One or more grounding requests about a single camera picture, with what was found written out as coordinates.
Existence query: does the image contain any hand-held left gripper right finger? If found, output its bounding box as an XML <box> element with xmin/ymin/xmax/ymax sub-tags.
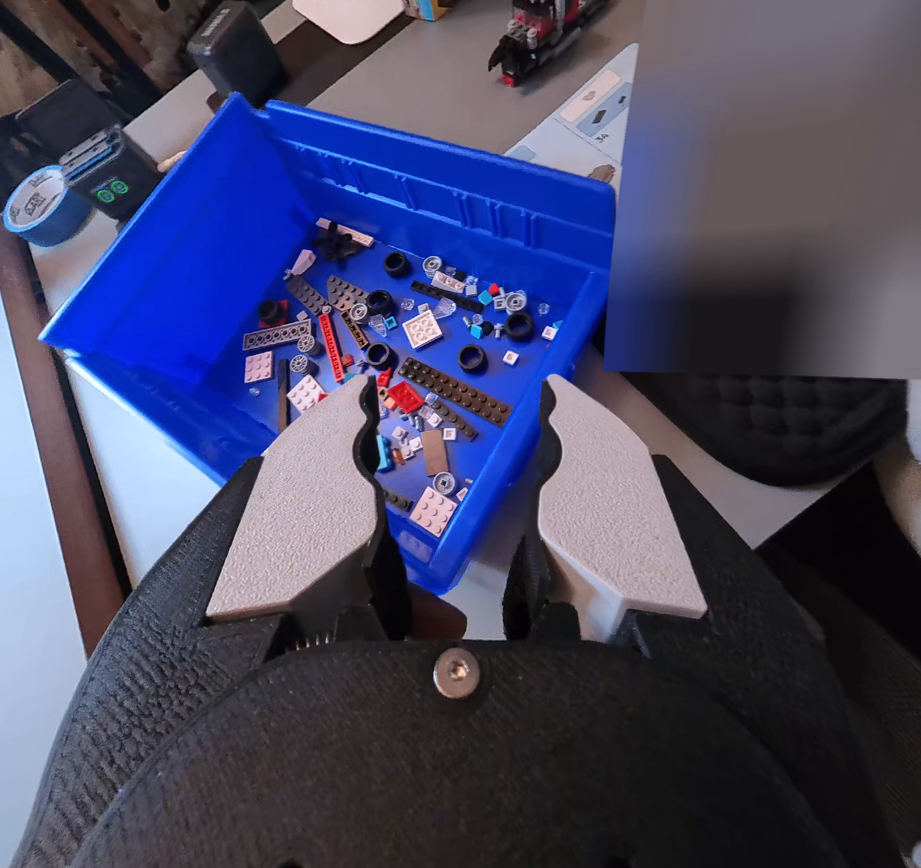
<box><xmin>534</xmin><ymin>372</ymin><xmax>711</xmax><ymax>644</ymax></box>

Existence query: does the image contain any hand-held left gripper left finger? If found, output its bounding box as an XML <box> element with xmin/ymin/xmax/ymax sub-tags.
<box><xmin>203</xmin><ymin>374</ymin><xmax>410</xmax><ymax>640</ymax></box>

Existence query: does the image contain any pile of lego bricks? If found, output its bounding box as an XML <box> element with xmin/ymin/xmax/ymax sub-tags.
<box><xmin>242</xmin><ymin>215</ymin><xmax>567</xmax><ymax>540</ymax></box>

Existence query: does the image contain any blue plastic bin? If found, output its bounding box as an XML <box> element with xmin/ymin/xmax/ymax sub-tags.
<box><xmin>38</xmin><ymin>92</ymin><xmax>620</xmax><ymax>596</ymax></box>

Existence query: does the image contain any lego truck model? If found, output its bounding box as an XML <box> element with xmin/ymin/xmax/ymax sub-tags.
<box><xmin>486</xmin><ymin>0</ymin><xmax>614</xmax><ymax>90</ymax></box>

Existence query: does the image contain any open lego instruction booklet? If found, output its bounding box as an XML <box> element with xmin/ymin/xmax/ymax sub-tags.
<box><xmin>502</xmin><ymin>41</ymin><xmax>641</xmax><ymax>187</ymax></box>

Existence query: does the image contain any person's left hand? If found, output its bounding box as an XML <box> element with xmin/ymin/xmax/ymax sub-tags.
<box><xmin>412</xmin><ymin>588</ymin><xmax>469</xmax><ymax>642</ymax></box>

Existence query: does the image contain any black quilted case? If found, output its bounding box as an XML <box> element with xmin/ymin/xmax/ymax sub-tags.
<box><xmin>625</xmin><ymin>372</ymin><xmax>909</xmax><ymax>489</ymax></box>

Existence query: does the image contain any blue tape roll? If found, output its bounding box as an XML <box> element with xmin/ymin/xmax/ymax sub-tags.
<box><xmin>2</xmin><ymin>164</ymin><xmax>94</xmax><ymax>248</ymax></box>

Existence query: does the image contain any grey battery charger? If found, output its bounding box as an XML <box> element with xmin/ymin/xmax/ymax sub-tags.
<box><xmin>16</xmin><ymin>79</ymin><xmax>165</xmax><ymax>223</ymax></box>

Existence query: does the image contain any black cube charger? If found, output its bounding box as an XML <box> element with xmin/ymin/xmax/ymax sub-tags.
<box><xmin>186</xmin><ymin>0</ymin><xmax>290</xmax><ymax>109</ymax></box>

